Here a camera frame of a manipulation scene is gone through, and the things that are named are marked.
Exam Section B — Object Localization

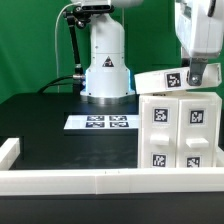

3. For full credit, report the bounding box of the white flat tagged panel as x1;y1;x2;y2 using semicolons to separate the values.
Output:
64;115;139;130

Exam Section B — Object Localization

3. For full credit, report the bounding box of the black base cable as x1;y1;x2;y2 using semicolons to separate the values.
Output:
37;75;75;94

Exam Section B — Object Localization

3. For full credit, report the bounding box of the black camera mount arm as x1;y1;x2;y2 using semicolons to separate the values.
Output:
63;9;85;93

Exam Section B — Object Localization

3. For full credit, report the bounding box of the white small panel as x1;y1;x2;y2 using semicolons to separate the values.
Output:
176;96;216;168
138;96;178;168

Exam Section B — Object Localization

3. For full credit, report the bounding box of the white thin cable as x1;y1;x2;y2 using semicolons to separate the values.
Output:
54;2;83;94

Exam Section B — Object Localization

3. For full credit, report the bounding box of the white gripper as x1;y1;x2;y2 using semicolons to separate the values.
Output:
174;0;224;86

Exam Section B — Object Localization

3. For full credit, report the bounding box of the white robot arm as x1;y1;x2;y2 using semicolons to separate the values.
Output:
71;0;224;103

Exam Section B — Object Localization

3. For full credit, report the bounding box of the white U-shaped frame fence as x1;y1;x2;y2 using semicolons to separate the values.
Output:
0;138;224;196

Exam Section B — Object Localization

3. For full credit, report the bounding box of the white small tagged box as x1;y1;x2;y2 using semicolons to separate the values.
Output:
134;63;222;94

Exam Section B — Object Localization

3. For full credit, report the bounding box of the white cabinet box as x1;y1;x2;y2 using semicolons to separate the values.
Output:
138;92;222;168

